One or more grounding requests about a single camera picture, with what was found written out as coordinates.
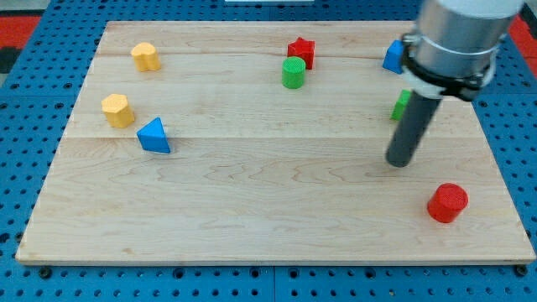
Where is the wooden board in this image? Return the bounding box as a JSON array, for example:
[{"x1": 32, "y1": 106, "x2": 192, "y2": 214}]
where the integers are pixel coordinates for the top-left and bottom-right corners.
[{"x1": 16, "y1": 21, "x2": 535, "y2": 266}]

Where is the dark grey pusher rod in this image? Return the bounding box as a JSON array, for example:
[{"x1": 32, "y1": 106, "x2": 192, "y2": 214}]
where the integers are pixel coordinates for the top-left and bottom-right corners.
[{"x1": 385, "y1": 91, "x2": 442, "y2": 168}]

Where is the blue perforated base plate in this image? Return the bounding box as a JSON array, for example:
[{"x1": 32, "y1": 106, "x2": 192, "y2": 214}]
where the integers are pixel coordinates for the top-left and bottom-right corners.
[{"x1": 1, "y1": 0, "x2": 536, "y2": 301}]

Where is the yellow heart block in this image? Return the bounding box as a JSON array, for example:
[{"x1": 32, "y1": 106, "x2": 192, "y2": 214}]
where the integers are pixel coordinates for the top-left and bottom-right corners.
[{"x1": 130, "y1": 42, "x2": 161, "y2": 72}]

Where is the blue triangle block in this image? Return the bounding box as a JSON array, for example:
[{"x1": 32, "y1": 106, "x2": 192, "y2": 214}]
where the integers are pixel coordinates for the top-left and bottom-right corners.
[{"x1": 137, "y1": 117, "x2": 171, "y2": 154}]

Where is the red cylinder block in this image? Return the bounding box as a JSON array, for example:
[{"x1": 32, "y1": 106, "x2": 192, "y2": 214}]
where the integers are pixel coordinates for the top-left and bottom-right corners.
[{"x1": 427, "y1": 183, "x2": 469, "y2": 223}]

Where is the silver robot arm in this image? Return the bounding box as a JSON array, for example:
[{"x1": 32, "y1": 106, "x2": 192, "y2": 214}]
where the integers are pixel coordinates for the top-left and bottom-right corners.
[{"x1": 401, "y1": 0, "x2": 524, "y2": 102}]

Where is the yellow hexagon block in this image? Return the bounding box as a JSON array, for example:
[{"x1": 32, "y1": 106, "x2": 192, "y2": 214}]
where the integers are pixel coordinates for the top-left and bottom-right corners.
[{"x1": 102, "y1": 94, "x2": 135, "y2": 128}]

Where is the green block behind rod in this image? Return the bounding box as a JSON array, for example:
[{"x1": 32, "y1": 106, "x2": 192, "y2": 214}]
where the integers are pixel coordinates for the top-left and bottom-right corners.
[{"x1": 390, "y1": 90, "x2": 411, "y2": 121}]

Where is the green cylinder block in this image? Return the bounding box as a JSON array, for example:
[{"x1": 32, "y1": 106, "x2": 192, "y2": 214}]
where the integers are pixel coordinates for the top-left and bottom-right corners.
[{"x1": 281, "y1": 56, "x2": 306, "y2": 89}]

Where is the blue block behind arm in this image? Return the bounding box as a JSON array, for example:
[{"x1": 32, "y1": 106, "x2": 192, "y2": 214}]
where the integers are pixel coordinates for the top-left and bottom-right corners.
[{"x1": 382, "y1": 40, "x2": 404, "y2": 75}]

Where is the red star block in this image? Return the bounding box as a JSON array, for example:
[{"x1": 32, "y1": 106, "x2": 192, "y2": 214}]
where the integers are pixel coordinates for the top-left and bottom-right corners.
[{"x1": 287, "y1": 37, "x2": 315, "y2": 70}]

